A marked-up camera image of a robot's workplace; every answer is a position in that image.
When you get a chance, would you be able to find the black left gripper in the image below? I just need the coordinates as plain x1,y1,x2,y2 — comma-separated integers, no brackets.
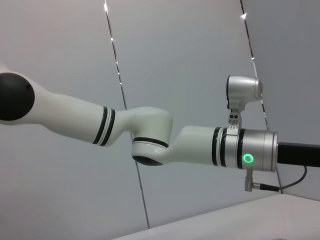
276,141,320,167

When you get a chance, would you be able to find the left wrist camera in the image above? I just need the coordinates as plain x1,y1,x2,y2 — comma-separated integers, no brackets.
226,74,265,137

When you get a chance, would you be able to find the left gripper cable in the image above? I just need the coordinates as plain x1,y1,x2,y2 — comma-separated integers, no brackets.
244,165,308,193

